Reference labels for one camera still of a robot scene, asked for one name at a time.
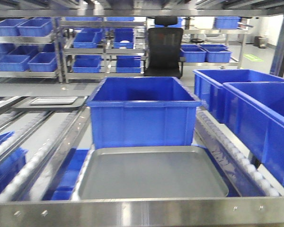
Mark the blue bin right front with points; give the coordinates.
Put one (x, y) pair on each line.
(254, 112)

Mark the dark tray with steel tray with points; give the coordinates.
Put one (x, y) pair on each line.
(50, 103)

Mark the grey metal tray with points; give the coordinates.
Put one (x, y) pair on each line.
(150, 172)

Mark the blue bin right rear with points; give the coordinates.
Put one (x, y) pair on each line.
(210, 86)

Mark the blue bin on rollers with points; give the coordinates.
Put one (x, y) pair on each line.
(142, 111)

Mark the black mesh office chair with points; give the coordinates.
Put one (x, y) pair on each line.
(164, 42)

